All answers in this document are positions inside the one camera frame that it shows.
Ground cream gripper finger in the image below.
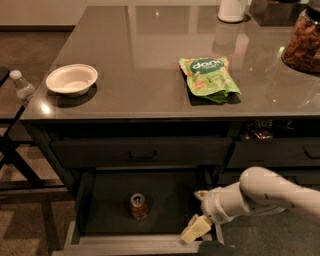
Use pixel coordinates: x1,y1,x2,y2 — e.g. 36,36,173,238
194,190,208,201
180,214,212,244

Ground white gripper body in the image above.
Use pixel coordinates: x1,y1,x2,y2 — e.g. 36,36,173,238
201,187,240,224

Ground red coke can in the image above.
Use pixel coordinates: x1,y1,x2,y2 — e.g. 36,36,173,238
129,193,148,220

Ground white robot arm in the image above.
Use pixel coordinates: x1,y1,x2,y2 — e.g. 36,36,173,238
180,166,320,244

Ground grey top left drawer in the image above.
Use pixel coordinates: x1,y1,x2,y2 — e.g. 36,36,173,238
51,136,232,168

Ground dark snack bags in drawer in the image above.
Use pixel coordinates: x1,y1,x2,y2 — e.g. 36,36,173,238
241,119,295,140

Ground open grey middle drawer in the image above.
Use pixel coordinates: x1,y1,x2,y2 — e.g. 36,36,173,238
52,169,234,256

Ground grey top right drawer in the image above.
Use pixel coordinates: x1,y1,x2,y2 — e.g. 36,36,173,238
228,137,320,168

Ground dark grey counter cabinet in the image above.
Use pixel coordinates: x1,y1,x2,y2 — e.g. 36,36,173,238
22,5,319,198

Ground green chip bag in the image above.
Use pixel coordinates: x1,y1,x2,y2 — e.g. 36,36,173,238
179,57,241,104

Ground glass jar of nuts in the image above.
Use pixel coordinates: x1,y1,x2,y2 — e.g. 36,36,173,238
282,0,320,73

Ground white paper bowl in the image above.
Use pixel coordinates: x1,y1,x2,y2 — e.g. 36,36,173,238
45,64,98,97

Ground black side table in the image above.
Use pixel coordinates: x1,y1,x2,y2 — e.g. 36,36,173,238
0,66,63,190

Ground white cylindrical container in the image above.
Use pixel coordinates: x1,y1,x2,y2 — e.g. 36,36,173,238
218,0,248,23

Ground clear plastic water bottle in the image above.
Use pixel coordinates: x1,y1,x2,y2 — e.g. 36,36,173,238
9,70,36,106

